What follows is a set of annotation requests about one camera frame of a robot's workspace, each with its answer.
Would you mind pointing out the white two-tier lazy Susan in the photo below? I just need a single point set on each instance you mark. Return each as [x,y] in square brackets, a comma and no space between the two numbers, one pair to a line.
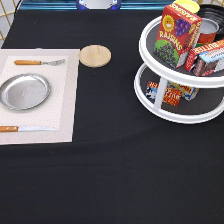
[209,102]

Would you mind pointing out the black bowl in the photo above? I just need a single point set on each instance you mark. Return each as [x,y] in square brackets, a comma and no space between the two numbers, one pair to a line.
[215,13]

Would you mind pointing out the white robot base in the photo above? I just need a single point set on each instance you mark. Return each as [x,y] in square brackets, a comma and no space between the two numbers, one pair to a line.
[98,4]

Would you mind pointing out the silver metal plate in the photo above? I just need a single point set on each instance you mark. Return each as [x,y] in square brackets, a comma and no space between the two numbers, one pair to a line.
[24,91]

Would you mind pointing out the round wooden coaster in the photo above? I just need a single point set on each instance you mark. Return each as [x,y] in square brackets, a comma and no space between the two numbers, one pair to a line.
[95,56]

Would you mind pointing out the red cow-print box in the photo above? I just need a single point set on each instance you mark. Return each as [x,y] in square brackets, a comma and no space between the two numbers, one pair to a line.
[171,96]

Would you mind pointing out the beige woven placemat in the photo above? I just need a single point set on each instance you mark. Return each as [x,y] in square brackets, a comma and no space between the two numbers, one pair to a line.
[57,110]

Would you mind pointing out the yellow blue small box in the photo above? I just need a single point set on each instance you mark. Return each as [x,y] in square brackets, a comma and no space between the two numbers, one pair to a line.
[188,93]

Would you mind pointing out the red butter box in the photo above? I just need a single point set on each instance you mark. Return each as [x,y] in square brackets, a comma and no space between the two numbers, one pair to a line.
[206,59]

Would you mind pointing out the red raisins box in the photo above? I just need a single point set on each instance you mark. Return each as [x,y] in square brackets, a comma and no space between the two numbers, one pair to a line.
[176,35]

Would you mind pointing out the red soup can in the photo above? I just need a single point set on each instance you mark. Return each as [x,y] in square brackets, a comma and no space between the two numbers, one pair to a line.
[207,31]

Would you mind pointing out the green yellow cylindrical can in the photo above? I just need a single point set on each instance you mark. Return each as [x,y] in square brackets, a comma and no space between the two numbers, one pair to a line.
[190,5]

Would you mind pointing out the wooden handled fork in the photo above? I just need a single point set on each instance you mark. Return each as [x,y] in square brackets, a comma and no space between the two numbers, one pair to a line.
[36,62]

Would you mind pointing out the wooden handled knife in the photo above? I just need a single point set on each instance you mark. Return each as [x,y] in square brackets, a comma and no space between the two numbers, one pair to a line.
[25,128]

